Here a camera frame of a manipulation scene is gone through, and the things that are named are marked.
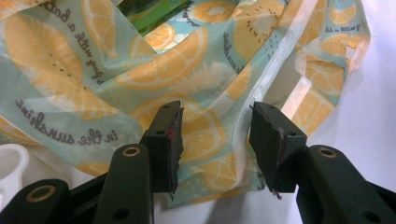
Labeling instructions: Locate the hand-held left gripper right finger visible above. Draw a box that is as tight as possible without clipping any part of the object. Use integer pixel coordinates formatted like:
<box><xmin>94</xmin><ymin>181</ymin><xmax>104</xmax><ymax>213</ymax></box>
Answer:
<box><xmin>248</xmin><ymin>101</ymin><xmax>308</xmax><ymax>200</ymax></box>

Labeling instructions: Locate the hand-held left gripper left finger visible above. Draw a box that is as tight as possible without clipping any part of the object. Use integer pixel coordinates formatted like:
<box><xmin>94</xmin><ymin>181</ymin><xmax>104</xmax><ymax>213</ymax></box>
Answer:
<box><xmin>139</xmin><ymin>100</ymin><xmax>185</xmax><ymax>200</ymax></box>

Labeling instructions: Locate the fruit-print cloth bag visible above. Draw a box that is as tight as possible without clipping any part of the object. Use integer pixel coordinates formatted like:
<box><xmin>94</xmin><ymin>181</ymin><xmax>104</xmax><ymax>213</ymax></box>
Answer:
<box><xmin>0</xmin><ymin>0</ymin><xmax>372</xmax><ymax>208</ymax></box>

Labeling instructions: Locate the green snack packet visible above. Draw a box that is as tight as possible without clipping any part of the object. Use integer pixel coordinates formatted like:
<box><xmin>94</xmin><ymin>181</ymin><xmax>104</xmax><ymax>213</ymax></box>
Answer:
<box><xmin>118</xmin><ymin>0</ymin><xmax>192</xmax><ymax>35</ymax></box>

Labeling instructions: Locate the white plastic tray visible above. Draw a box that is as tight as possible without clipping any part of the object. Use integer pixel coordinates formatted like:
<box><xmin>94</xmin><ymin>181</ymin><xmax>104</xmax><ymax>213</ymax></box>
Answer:
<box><xmin>0</xmin><ymin>143</ymin><xmax>31</xmax><ymax>213</ymax></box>

